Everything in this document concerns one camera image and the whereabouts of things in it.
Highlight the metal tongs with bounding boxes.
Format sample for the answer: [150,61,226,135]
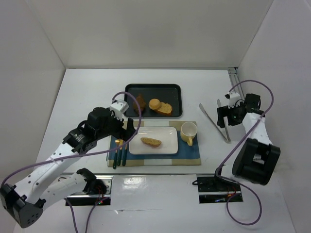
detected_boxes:
[199,99,231,143]

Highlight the bread slice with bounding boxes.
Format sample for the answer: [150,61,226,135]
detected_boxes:
[140,137,162,148]

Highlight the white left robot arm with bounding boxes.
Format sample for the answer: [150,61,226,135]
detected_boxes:
[0,102,137,228]

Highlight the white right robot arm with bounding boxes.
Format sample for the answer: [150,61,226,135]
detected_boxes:
[217,91,280,185]

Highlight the brown bread piece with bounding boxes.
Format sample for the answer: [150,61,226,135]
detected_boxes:
[133,94,146,114]

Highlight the round bread roll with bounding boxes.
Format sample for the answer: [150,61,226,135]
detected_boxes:
[148,99,161,110]

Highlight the sliced bread in tray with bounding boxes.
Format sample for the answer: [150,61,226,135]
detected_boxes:
[155,102,173,116]

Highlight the white rectangular plate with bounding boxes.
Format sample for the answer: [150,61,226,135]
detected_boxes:
[129,127,178,155]

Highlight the yellow mug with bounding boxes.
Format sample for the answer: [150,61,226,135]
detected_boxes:
[180,122,198,146]

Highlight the black baking tray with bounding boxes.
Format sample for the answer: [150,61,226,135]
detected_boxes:
[125,83,183,118]

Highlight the gold knife green handle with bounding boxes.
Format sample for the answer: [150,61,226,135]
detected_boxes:
[117,140,124,166]

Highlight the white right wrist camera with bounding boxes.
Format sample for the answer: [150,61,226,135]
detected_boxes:
[225,91,243,109]

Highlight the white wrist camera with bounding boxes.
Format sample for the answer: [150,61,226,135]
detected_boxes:
[225,91,243,109]
[109,100,129,122]

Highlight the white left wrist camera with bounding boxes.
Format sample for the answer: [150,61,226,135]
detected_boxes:
[109,100,129,122]

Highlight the gold spoon green handle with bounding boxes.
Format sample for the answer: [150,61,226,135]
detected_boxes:
[122,145,128,166]

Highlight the gold fork green handle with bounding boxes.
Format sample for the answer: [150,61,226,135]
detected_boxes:
[112,139,121,169]

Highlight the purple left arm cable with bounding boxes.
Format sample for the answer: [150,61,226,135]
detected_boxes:
[0,91,143,233]

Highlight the aluminium rail frame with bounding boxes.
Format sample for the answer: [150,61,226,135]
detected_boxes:
[228,67,245,99]

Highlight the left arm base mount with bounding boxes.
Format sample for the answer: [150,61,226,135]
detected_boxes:
[67,175,112,206]

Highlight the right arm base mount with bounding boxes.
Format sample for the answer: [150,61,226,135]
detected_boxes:
[192,176,243,204]

